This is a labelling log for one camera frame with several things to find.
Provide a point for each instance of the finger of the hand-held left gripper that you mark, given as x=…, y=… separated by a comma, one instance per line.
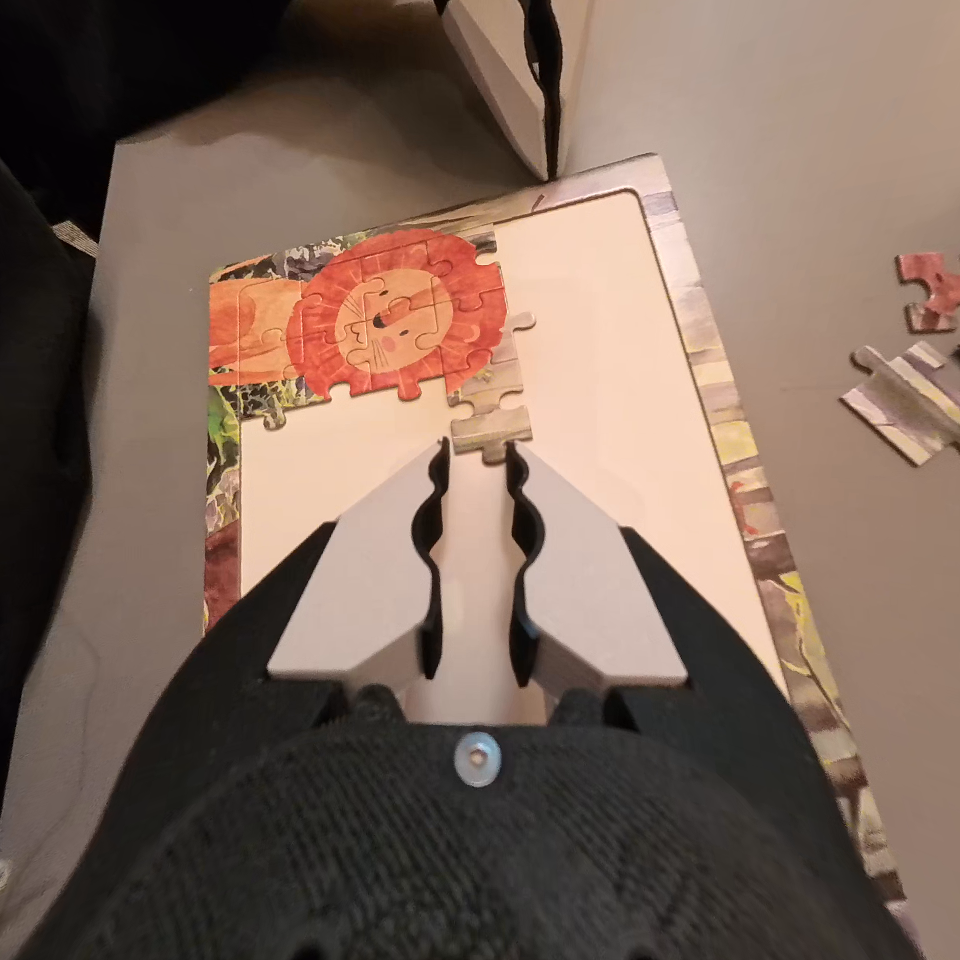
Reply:
x=495, y=67
x=576, y=60

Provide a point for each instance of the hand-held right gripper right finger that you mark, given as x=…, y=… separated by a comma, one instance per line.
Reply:
x=600, y=600

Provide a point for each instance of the assembled lion puzzle section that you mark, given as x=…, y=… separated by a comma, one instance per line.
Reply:
x=337, y=315

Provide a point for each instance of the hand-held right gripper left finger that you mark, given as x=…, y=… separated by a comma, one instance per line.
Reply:
x=360, y=600

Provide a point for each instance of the orange mane jigsaw piece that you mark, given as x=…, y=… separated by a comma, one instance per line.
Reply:
x=480, y=352

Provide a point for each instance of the pile of loose puzzle pieces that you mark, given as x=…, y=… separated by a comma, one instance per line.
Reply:
x=907, y=409

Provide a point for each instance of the grey stone print jigsaw piece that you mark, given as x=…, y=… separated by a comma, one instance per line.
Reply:
x=495, y=427

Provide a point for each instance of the printed frame puzzle tray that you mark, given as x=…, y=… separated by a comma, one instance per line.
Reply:
x=600, y=375

